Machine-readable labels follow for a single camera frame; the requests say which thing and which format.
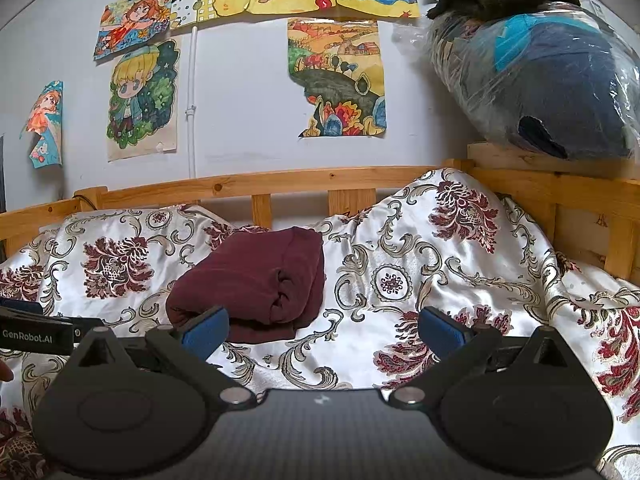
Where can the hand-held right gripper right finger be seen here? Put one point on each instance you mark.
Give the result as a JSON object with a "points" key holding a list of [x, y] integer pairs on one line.
{"points": [[440, 332]]}

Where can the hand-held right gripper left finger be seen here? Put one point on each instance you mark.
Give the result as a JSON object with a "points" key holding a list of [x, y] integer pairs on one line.
{"points": [[206, 332]]}

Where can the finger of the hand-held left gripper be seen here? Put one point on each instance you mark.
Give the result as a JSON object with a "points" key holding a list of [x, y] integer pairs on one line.
{"points": [[20, 306], [87, 325]]}

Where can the maroon knit garment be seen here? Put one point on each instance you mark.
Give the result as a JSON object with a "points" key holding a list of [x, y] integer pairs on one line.
{"points": [[260, 285]]}

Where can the person's left hand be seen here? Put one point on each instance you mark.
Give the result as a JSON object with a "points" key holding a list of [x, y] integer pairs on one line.
{"points": [[5, 372]]}

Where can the floral printed satin blanket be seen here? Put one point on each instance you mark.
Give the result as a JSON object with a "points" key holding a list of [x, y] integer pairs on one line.
{"points": [[425, 270]]}

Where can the small curled girl drawing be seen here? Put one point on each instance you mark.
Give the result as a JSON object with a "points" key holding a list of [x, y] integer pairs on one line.
{"points": [[45, 120]]}

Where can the blue plush in plastic bag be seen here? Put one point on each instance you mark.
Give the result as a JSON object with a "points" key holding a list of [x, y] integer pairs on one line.
{"points": [[545, 75]]}

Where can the wooden bed frame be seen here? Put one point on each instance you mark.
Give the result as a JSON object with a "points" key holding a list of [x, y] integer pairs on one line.
{"points": [[530, 185]]}

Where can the white wall pipe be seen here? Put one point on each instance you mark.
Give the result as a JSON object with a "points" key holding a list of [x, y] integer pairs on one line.
{"points": [[192, 110]]}

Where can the blond child wall drawing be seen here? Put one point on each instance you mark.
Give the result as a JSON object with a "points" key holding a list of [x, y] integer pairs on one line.
{"points": [[142, 100]]}

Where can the landscape wall drawing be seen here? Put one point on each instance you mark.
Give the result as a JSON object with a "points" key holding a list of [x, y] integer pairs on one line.
{"points": [[340, 75]]}

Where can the orange-haired girl wall drawing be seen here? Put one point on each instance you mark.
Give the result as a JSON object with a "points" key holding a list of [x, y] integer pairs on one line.
{"points": [[132, 20]]}

